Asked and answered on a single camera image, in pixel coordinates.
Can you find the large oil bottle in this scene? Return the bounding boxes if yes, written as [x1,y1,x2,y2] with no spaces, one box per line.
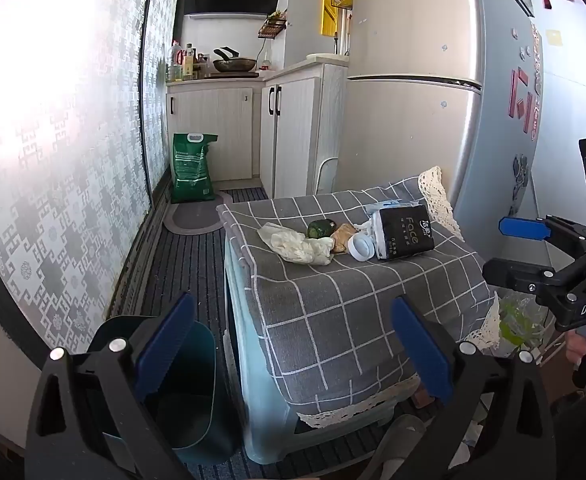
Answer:
[169,40,185,83]

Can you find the red fridge magnets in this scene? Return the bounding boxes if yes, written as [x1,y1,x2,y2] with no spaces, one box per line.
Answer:
[508,67,540,135]

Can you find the grey oval mat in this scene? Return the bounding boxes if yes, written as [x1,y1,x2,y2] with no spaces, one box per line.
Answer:
[165,189,231,235]

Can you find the white single-door cabinet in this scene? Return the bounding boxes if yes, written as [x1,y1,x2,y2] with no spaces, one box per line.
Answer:
[165,79,262,185]

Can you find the green plastic bag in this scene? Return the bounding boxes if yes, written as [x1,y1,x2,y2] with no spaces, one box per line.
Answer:
[496,292,550,357]

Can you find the dark green trash bin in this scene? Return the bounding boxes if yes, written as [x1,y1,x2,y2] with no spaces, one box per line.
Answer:
[93,315,239,466]

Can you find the striped floor mat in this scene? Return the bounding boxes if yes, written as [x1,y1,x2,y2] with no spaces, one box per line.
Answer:
[108,187,474,480]

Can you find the patterned glass sliding door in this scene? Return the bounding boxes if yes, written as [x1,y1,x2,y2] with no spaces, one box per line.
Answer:
[0,0,186,358]

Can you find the yellow plastic holder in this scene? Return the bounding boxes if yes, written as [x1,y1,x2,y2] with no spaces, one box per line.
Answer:
[321,0,349,38]

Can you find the white plastic bag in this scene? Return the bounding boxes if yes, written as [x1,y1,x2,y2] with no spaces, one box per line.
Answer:
[258,222,335,267]

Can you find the wall spice rack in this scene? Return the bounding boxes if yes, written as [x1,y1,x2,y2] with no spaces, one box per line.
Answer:
[258,10,289,40]

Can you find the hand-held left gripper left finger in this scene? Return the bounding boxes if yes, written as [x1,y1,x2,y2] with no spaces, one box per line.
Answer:
[25,291,199,480]

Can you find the beige refrigerator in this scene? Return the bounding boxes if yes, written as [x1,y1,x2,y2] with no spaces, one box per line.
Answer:
[334,0,546,256]

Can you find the black tissue pack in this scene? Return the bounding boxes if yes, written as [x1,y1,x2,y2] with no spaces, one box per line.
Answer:
[363,200,436,261]

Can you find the white double-door cabinet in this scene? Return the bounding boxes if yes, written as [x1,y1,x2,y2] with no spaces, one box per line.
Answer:
[260,57,349,201]

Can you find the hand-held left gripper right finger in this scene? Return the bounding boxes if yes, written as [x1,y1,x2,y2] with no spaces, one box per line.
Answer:
[390,295,559,480]

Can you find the grey checked cloth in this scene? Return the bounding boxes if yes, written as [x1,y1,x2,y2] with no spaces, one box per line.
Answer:
[216,166,501,428]

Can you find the green vegetable scrap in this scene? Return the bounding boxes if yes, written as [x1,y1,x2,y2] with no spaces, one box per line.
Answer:
[307,219,339,240]

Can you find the white plastic panel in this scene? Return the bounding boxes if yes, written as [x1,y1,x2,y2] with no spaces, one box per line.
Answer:
[318,157,342,196]

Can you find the green rice bag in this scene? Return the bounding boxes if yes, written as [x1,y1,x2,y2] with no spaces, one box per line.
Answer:
[171,132,219,205]

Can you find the metal wok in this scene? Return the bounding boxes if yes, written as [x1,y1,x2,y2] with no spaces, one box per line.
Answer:
[213,47,258,73]

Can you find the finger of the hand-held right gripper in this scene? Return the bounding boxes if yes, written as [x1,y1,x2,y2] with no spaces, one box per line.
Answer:
[482,257,574,306]
[498,215,586,261]

